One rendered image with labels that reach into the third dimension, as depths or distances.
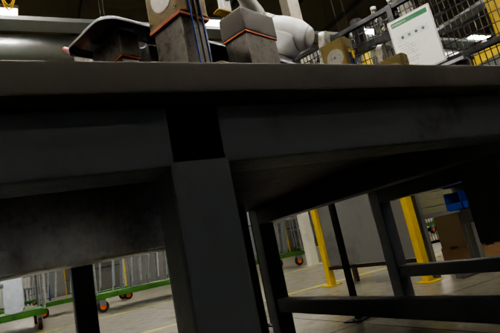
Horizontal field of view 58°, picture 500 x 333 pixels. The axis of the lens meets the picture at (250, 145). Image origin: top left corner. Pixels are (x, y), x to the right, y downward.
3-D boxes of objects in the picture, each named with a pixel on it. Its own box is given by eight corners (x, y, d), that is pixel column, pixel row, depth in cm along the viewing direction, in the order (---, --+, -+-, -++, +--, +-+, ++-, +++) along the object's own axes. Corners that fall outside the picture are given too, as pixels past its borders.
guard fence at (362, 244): (443, 279, 324) (370, 29, 369) (428, 283, 318) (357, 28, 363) (333, 284, 439) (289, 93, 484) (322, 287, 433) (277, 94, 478)
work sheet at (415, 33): (446, 59, 213) (428, 1, 220) (402, 79, 228) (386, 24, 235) (448, 60, 215) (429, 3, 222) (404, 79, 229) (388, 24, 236)
